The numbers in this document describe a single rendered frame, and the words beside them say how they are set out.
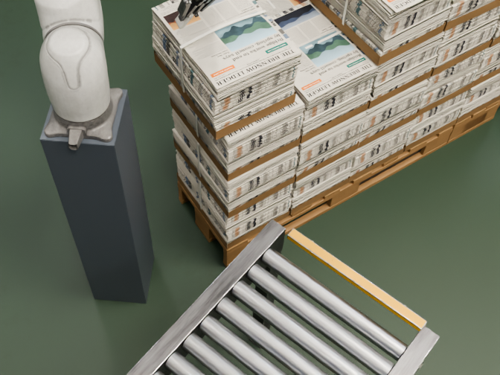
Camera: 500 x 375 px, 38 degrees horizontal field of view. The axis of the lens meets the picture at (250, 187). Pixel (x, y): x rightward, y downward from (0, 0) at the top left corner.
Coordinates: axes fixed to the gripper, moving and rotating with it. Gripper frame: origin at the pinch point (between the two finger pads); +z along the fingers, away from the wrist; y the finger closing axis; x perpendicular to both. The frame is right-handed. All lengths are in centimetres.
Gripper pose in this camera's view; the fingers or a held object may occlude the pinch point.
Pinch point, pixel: (184, 18)
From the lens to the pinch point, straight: 197.5
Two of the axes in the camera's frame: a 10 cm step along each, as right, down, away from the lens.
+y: 7.6, -3.8, 5.3
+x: -4.6, -8.9, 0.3
